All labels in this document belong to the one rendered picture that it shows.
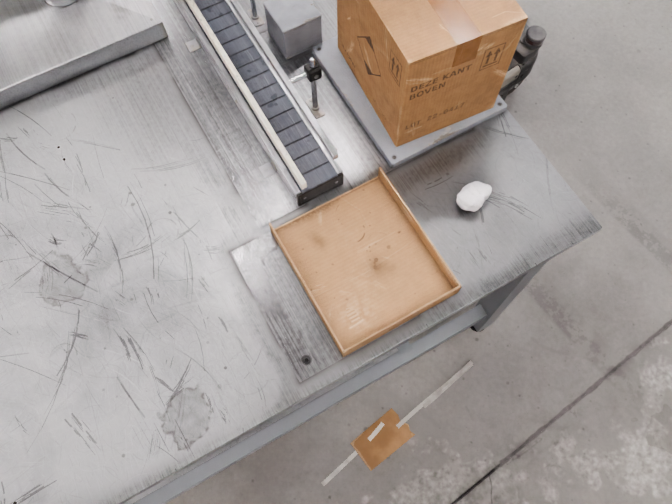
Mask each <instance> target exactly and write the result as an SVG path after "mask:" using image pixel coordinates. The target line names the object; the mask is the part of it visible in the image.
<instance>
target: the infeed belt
mask: <svg viewBox="0 0 672 504"><path fill-rule="evenodd" d="M193 1H194V2H195V4H196V5H197V7H198V9H199V10H200V12H201V13H202V15H203V17H204V18H205V20H206V22H207V23H208V25H209V26H210V28H211V30H212V31H213V33H214V34H215V36H216V38H217V39H218V41H219V42H220V44H221V46H222V47H223V49H224V51H225V52H226V54H227V55H228V57H229V59H230V60H231V62H232V63H233V65H234V67H235V68H236V70H237V72H238V73H239V75H240V76H241V78H242V80H243V81H244V83H245V84H246V86H247V88H248V89H249V91H250V92H251V94H252V96H253V97H254V99H255V101H256V102H257V104H258V105H259V107H260V109H261V110H262V112H263V113H264V115H265V117H266V118H267V120H268V122H269V123H270V125H271V126H272V128H273V130H274V131H275V133H276V134H277V136H278V138H279V139H280V141H281V142H282V144H283V146H284V147H285V149H286V151H287V152H288V154H289V155H290V157H291V159H292V160H293V162H294V163H295V165H296V167H297V168H298V170H299V171H300V173H301V175H302V176H303V178H304V180H305V181H306V184H307V187H306V188H304V189H301V188H300V186H299V184H298V183H297V181H296V180H295V178H294V176H293V175H292V173H291V171H290V170H289V168H288V166H287V165H286V163H285V162H284V160H283V158H282V157H281V155H280V153H279V152H278V150H277V149H276V147H275V145H274V144H273V142H272V140H271V139H270V137H269V136H268V134H267V132H266V131H265V129H264V127H263V126H262V124H261V122H260V121H259V119H258V118H257V116H256V114H255V113H254V111H253V109H252V108H251V106H250V105H249V103H248V101H247V100H246V98H245V96H244V95H243V93H242V91H241V90H240V88H239V87H238V85H237V83H236V82H235V80H234V78H233V77H232V75H231V74H230V72H229V70H228V69H227V67H226V65H225V64H224V62H223V61H222V59H221V57H220V56H219V54H218V52H217V51H216V49H215V47H214V46H213V44H212V43H211V41H210V39H209V38H208V36H207V34H206V33H205V31H204V30H203V28H202V26H201V25H200V23H199V21H198V20H197V18H196V17H195V15H194V13H193V12H192V10H191V8H190V7H189V5H188V3H187V2H186V0H184V2H185V4H186V5H187V7H188V8H189V10H190V12H191V13H192V15H193V17H194V18H195V20H196V21H197V23H198V25H199V26H200V28H201V30H202V31H203V33H204V35H205V36H206V38H207V39H208V41H209V43H210V44H211V46H212V48H213V49H214V51H215V53H216V54H217V56H218V57H219V59H220V61H221V62H222V64H223V66H224V67H225V69H226V71H227V72H228V74H229V75H230V77H231V79H232V80H233V82H234V84H235V85H236V87H237V88H238V90H239V92H240V93H241V95H242V97H243V98H244V100H245V102H246V103H247V105H248V106H249V108H250V110H251V111H252V113H253V115H254V116H255V118H256V120H257V121H258V123H259V124H260V126H261V128H262V129H263V131H264V133H265V134H266V136H267V138H268V139H269V141H270V142H271V144H272V146H273V147H274V149H275V151H276V152H277V154H278V155H279V157H280V159H281V160H282V162H283V164H284V165H285V167H286V169H287V170H288V172H289V173H290V175H291V177H292V178H293V180H294V182H295V183H296V185H297V187H298V188H299V190H300V191H301V192H302V194H303V193H305V192H307V191H309V190H311V189H313V188H315V187H317V186H319V185H321V184H323V183H325V182H327V181H329V180H331V179H333V178H335V177H337V176H338V174H337V173H336V171H335V169H334V168H333V166H332V165H331V163H330V162H329V160H328V159H327V157H326V156H325V154H324V152H323V151H322V149H321V148H320V146H319V145H318V143H317V142H316V140H315V139H314V137H313V135H312V134H311V132H310V131H309V129H308V128H307V126H306V125H305V123H304V121H303V120H302V118H301V117H300V115H299V114H298V112H297V111H296V109H295V108H294V106H293V104H292V103H291V101H290V100H289V98H288V97H287V95H286V94H285V92H284V91H283V89H282V87H281V86H280V84H279V83H278V81H277V80H276V78H275V77H274V75H273V74H272V72H271V70H270V69H269V67H268V66H267V64H266V63H265V61H264V60H263V58H262V57H261V55H260V53H259V52H258V50H257V49H256V47H255V46H254V44H253V43H252V41H251V40H250V38H249V36H248V35H247V33H246V32H245V30H244V29H243V27H242V26H241V24H240V23H239V21H238V19H237V18H236V16H235V15H234V13H233V12H232V10H231V9H230V7H229V6H228V4H227V2H226V1H225V0H193Z"/></svg>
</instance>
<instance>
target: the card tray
mask: <svg viewBox="0 0 672 504"><path fill-rule="evenodd" d="M269 226H270V230H271V232H272V234H273V236H274V238H275V239H276V241H277V243H278V245H279V246H280V248H281V250H282V252H283V253H284V255H285V257H286V259H287V260H288V262H289V264H290V266H291V267H292V269H293V271H294V273H295V274H296V276H297V278H298V279H299V281H300V283H301V285H302V286H303V288H304V290H305V292H306V293H307V295H308V297H309V299H310V300H311V302H312V304H313V306H314V307H315V309H316V311H317V313H318V314H319V316H320V318H321V320H322V321H323V323H324V325H325V327H326V328H327V330H328V332H329V333H330V335H331V337H332V339H333V340H334V342H335V344H336V346H337V347H338V349H339V351H340V353H341V354H342V356H343V357H345V356H347V355H349V354H350V353H352V352H354V351H356V350H357V349H359V348H361V347H363V346H364V345H366V344H368V343H370V342H372V341H373V340H375V339H377V338H379V337H380V336H382V335H384V334H386V333H387V332H389V331H391V330H393V329H395V328H396V327H398V326H400V325H402V324H403V323H405V322H407V321H409V320H410V319H412V318H414V317H416V316H418V315H419V314H421V313H423V312H425V311H426V310H428V309H430V308H432V307H434V306H435V305H437V304H439V303H441V302H442V301H444V300H446V299H448V298H449V297H451V296H453V295H455V294H457V293H458V292H459V290H460V288H461V287H462V286H461V284H460V283H459V281H458V280H457V278H456V277H455V275H454V274H453V272H452V271H451V269H450V268H449V266H448V265H447V264H446V262H445V261H444V259H443V258H442V256H441V255H440V253H439V252H438V250H437V249H436V247H435V246H434V244H433V243H432V242H431V240H430V239H429V237H428V236H427V234H426V233H425V231H424V230H423V228H422V227H421V225H420V224H419V222H418V221H417V220H416V218H415V217H414V215H413V214H412V212H411V211H410V209H409V208H408V206H407V205H406V203H405V202H404V200H403V199H402V197H401V196H400V195H399V193H398V192H397V190H396V189H395V187H394V186H393V184H392V183H391V181H390V180H389V178H388V177H387V175H386V174H385V173H384V171H383V170H382V168H381V167H379V172H378V176H377V177H375V178H373V179H371V180H369V181H367V182H365V183H363V184H361V185H360V186H358V187H356V188H354V189H352V190H350V191H348V192H346V193H344V194H342V195H340V196H338V197H336V198H334V199H332V200H330V201H328V202H326V203H324V204H322V205H320V206H318V207H316V208H314V209H312V210H310V211H308V212H306V213H305V214H303V215H301V216H299V217H297V218H295V219H293V220H291V221H289V222H287V223H285V224H283V225H281V226H279V227H277V228H275V229H274V228H273V226H272V224H271V223H269Z"/></svg>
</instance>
